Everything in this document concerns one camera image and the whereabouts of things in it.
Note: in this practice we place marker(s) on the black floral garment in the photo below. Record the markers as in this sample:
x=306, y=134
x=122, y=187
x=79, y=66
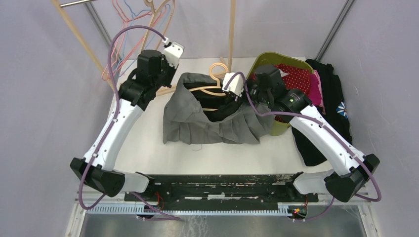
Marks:
x=335, y=113

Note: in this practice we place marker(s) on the metal wall rail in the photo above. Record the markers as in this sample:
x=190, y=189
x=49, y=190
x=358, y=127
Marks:
x=98, y=23
x=335, y=28

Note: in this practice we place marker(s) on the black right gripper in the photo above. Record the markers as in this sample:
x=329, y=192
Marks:
x=251, y=82

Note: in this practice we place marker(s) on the magenta pleated skirt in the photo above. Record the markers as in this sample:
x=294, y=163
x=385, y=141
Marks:
x=315, y=90

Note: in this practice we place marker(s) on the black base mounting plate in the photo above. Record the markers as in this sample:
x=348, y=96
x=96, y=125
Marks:
x=227, y=194

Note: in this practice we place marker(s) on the left metal wall rail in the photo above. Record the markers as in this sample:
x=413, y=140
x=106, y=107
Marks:
x=98, y=23

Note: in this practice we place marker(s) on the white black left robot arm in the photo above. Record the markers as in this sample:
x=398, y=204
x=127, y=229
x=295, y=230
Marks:
x=96, y=169

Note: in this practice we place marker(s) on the red polka dot skirt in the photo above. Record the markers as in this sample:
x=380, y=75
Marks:
x=296, y=82

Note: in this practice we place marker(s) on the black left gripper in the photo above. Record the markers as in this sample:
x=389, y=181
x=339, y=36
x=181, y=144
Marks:
x=171, y=68

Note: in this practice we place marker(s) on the olive green laundry basket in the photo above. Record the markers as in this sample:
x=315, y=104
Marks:
x=267, y=58

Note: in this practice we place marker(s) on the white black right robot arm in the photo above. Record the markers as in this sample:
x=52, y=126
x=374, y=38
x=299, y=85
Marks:
x=352, y=171

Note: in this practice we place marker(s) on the grey skirt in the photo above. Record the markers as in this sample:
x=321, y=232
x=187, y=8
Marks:
x=198, y=113

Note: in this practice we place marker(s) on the aluminium rail frame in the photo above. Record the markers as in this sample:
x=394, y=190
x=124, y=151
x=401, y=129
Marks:
x=144, y=210

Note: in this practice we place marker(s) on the wooden clothes rack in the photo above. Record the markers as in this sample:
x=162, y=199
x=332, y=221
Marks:
x=60, y=8

